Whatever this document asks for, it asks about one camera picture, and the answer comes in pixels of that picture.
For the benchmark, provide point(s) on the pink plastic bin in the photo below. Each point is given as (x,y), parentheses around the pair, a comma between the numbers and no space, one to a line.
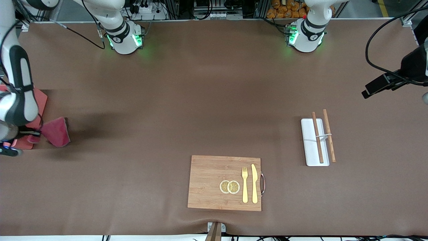
(41,100)

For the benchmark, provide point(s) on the lemon slice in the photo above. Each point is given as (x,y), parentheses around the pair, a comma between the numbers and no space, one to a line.
(234,187)
(223,186)

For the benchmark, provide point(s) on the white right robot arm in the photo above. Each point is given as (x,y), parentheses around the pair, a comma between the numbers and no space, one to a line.
(20,100)

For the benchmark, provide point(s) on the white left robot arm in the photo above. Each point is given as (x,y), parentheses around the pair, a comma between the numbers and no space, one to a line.
(309,36)

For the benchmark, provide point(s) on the yellow fork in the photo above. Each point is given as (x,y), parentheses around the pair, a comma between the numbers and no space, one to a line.
(245,187)

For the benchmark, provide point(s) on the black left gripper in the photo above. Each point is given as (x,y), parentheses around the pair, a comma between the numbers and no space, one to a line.
(412,68)

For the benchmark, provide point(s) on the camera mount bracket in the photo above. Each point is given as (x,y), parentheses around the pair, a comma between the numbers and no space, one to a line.
(215,231)

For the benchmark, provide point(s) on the yellow knife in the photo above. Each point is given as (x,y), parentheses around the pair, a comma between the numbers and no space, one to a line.
(254,184)

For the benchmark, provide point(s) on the bag of orange snacks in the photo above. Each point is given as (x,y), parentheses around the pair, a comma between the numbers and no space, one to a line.
(284,10)

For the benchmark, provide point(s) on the red cloth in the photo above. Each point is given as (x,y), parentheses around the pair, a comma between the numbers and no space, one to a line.
(57,132)

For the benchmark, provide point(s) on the bamboo cutting board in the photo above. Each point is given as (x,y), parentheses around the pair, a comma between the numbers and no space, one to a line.
(207,180)

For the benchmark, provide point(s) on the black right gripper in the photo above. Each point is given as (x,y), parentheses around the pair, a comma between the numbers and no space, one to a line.
(24,135)

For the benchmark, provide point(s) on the white power strip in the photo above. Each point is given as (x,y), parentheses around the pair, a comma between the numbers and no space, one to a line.
(147,9)

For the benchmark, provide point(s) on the white rectangular tray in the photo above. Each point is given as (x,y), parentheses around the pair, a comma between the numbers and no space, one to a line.
(309,147)

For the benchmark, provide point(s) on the aluminium frame post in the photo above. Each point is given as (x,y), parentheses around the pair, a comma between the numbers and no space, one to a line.
(25,25)
(406,21)

